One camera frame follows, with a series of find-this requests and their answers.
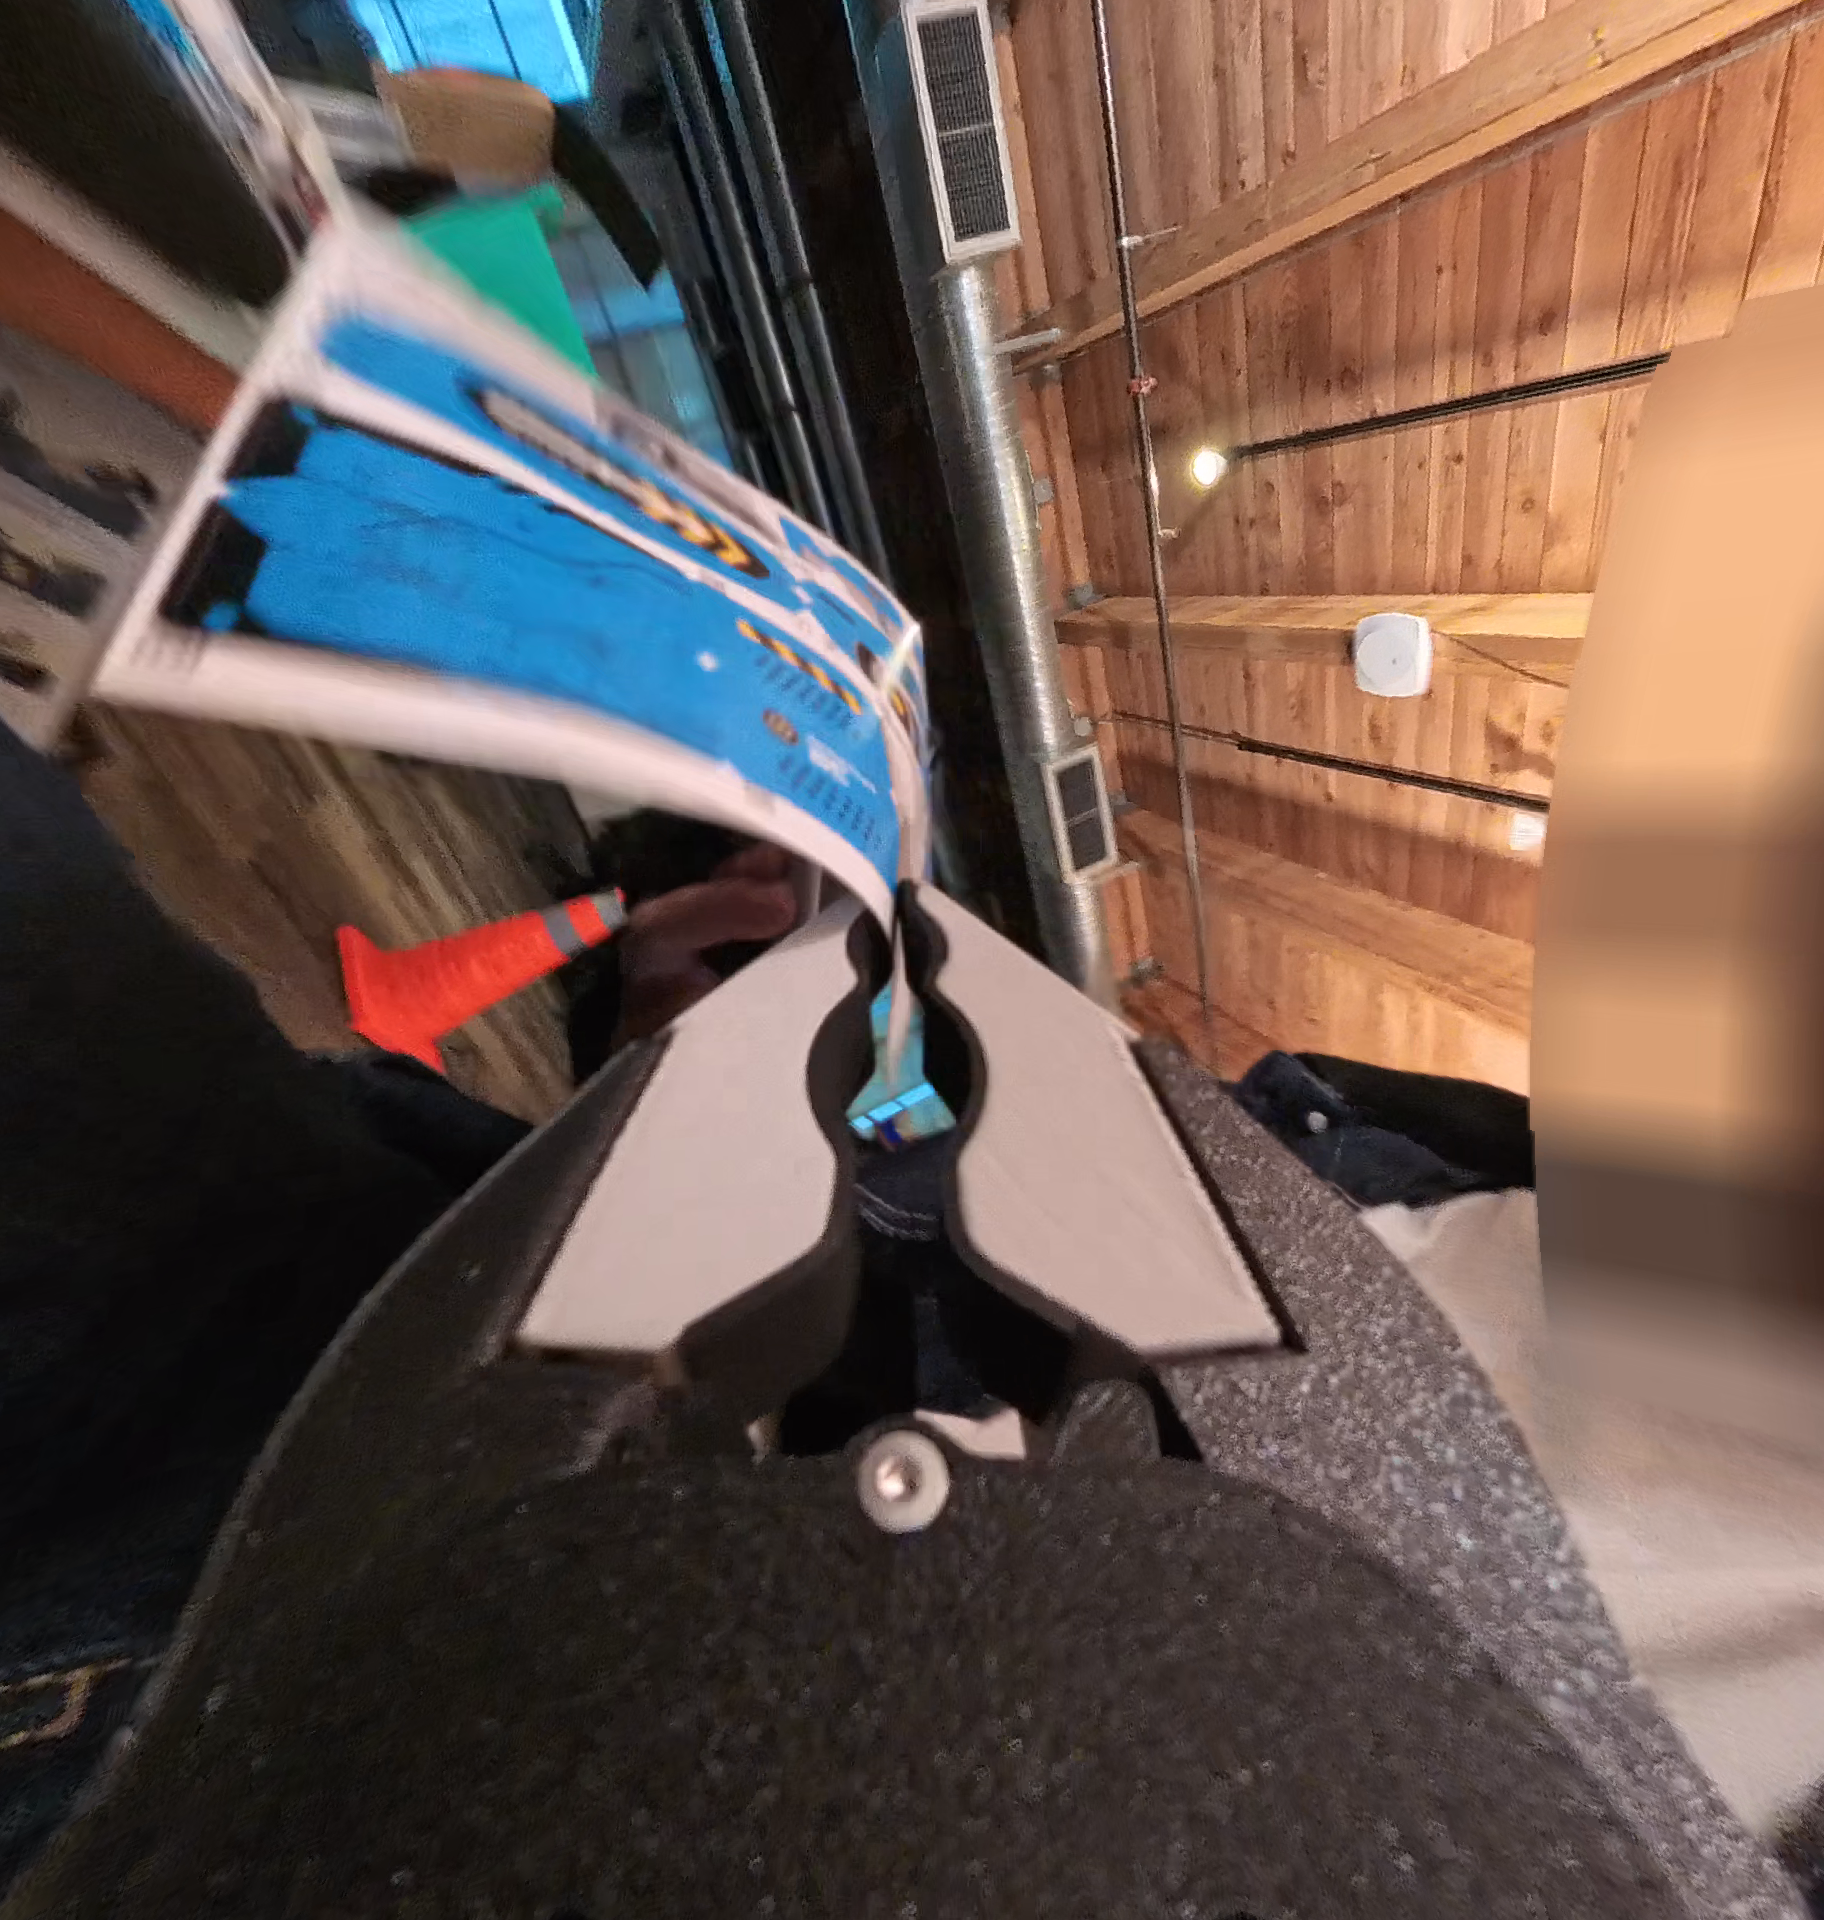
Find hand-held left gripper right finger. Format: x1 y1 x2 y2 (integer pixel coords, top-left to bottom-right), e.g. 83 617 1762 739
896 883 1290 1420

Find person's denim jacket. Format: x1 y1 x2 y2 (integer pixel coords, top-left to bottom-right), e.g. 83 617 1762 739
1234 1049 1541 1209

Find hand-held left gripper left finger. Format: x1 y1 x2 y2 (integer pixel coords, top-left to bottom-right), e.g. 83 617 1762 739
517 883 914 1420

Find silver ventilation duct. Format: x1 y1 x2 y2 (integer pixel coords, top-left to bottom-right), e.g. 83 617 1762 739
896 253 1116 1000

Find black and beige cardboard stand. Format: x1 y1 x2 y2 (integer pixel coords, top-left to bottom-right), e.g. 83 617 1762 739
377 65 665 287

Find white air vent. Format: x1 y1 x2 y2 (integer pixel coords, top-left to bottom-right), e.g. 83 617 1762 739
899 0 1021 259
1038 746 1121 879

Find blue white sticker sheet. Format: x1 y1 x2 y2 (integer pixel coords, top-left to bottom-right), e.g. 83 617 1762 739
85 223 948 1097

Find white ceiling device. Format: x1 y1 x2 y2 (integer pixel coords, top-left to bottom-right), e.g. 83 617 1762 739
1349 611 1436 699

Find person's right hand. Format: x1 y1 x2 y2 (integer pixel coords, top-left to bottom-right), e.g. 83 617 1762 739
612 875 812 1043

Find person's white shirt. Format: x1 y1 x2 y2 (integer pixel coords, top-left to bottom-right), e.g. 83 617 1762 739
1362 1183 1824 1839

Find teal box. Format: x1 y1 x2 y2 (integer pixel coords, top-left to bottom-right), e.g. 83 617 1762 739
402 185 601 383

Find orange traffic cone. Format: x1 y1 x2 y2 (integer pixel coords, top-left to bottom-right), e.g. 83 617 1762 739
334 883 632 1077

